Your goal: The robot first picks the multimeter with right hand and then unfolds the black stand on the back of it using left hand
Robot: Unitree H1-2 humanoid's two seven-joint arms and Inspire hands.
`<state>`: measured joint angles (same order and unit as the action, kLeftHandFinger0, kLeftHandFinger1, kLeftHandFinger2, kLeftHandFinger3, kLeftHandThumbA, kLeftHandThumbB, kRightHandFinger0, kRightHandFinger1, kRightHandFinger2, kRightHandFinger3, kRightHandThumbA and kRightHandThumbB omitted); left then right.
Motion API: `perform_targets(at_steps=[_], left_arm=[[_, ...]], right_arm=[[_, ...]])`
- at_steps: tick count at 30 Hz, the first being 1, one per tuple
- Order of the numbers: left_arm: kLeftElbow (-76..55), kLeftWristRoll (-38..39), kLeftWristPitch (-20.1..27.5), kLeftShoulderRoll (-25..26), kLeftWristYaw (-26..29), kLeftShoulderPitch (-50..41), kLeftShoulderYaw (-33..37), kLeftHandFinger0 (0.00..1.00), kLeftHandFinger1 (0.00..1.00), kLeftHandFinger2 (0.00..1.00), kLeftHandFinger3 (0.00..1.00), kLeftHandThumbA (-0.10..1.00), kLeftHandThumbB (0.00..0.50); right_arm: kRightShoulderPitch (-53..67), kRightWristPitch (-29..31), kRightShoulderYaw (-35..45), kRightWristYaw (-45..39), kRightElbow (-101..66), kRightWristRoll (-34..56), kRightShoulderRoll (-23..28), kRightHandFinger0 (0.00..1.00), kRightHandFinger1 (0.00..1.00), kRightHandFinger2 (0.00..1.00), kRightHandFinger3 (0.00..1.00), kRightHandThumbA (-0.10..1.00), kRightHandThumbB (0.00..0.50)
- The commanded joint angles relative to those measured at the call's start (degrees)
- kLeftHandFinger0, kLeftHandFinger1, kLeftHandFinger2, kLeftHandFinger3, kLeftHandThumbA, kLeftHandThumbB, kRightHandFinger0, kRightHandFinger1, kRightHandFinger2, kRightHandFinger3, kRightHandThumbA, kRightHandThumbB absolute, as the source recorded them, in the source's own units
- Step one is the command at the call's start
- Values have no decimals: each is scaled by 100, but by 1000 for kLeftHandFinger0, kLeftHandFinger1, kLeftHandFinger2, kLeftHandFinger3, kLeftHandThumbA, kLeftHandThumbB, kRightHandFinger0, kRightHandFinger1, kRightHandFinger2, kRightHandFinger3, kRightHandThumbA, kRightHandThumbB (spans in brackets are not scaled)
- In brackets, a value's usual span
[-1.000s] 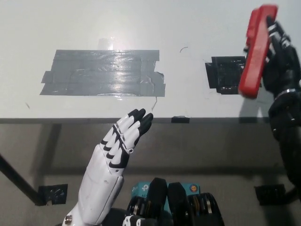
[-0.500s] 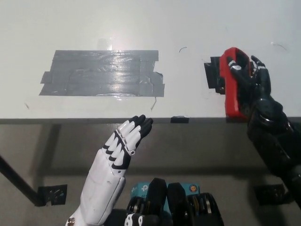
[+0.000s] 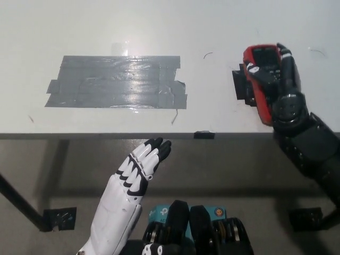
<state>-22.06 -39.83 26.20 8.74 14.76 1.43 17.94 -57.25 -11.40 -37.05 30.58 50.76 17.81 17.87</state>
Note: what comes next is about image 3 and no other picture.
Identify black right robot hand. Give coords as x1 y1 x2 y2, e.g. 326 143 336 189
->
244 42 303 107

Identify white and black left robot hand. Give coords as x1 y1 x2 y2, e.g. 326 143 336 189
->
75 137 186 255

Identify red and black digital multimeter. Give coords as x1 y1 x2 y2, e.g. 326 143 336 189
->
243 44 284 126

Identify black robot body teal tops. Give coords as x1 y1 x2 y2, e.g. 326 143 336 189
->
142 199 253 255

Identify grey duct tape patch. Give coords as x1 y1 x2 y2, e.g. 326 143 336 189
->
44 55 188 109

